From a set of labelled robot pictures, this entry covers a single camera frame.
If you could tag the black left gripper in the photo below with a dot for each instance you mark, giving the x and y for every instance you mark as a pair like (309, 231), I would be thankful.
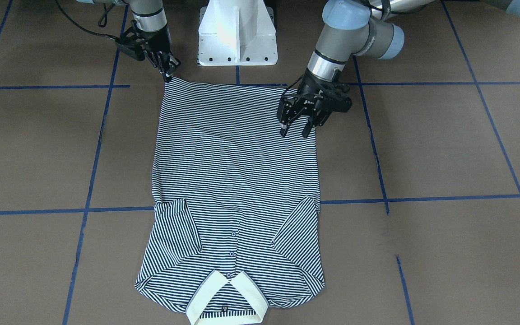
(313, 88)

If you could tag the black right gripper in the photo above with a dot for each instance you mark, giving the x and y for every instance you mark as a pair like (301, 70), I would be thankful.
(159, 42)

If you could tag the striped polo shirt cream collar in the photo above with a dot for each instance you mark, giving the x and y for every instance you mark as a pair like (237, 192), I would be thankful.
(236, 207)

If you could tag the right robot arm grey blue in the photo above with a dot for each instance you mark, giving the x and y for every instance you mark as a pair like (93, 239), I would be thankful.
(148, 15)

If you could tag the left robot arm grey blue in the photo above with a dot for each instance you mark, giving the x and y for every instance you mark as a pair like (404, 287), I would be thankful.
(351, 30)

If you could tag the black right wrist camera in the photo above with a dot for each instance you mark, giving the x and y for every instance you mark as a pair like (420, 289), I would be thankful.
(131, 43)

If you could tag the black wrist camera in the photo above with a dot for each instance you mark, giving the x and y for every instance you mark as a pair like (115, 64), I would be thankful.
(336, 98)
(131, 43)

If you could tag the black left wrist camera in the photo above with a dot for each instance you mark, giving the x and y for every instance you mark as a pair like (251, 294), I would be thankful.
(336, 98)

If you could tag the white column pedestal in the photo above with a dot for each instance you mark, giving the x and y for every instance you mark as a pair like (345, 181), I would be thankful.
(237, 33)

